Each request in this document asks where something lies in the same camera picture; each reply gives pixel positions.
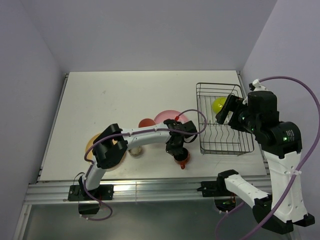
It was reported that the lime green bowl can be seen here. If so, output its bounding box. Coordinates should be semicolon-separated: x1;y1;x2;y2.
211;97;227;114

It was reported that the orange black mug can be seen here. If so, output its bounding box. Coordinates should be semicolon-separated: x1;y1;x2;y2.
173;147;191;170

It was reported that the salmon plastic cup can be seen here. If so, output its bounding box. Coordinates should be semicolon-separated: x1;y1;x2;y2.
138;118;156;128

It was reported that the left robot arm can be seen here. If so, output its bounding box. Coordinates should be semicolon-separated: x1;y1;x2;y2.
79;119;199;200

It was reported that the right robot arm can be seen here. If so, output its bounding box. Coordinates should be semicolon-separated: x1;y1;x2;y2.
215;91;315;235

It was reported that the small grey speckled dish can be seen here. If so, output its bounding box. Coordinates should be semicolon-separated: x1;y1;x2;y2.
128;146;143;157

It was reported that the pink plastic plate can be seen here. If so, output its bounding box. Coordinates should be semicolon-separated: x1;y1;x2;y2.
154;110;189;124

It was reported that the orange plastic plate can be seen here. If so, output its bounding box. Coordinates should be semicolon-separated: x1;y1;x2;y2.
84;133;128;170

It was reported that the black wire dish rack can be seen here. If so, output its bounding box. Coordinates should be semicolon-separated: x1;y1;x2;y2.
195;82;255;156

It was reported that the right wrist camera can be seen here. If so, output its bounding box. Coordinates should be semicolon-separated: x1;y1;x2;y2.
249;78;268;92

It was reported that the aluminium table rail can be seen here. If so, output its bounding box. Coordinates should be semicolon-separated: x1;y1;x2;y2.
24;176;273;205

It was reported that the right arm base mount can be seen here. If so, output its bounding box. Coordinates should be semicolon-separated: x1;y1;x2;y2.
196;181;235;198

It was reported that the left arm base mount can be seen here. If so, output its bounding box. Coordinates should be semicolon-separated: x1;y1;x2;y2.
67;184;114;216

